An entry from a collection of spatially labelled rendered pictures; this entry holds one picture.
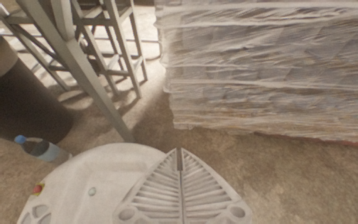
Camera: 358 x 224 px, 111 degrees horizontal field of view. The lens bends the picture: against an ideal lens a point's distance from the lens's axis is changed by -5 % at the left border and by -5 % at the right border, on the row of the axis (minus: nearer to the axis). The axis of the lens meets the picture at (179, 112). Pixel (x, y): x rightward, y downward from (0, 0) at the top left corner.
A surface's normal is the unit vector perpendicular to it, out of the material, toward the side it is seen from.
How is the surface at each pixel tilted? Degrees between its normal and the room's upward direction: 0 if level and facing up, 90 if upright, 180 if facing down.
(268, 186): 0
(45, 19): 90
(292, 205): 0
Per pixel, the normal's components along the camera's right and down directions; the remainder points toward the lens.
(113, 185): 0.02, -0.58
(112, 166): 0.02, 0.56
